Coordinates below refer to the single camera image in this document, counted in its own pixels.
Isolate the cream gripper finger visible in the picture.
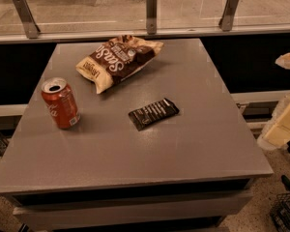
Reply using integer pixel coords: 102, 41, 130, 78
257, 95, 290, 150

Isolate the black rxbar chocolate bar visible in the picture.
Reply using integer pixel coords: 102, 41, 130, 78
129, 98, 180, 131

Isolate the red coke can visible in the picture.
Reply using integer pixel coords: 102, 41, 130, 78
41, 77, 80, 130

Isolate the brown chip bag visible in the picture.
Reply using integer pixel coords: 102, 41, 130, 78
75, 35, 163, 94

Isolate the grey cabinet drawer front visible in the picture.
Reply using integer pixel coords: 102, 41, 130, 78
14, 190, 252, 231

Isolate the right metal railing bracket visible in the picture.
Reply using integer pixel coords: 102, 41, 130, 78
218, 0, 240, 32

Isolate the black wire basket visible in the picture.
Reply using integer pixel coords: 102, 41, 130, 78
270, 193, 290, 232

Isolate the middle metal railing bracket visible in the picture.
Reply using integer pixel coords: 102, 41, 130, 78
146, 0, 158, 35

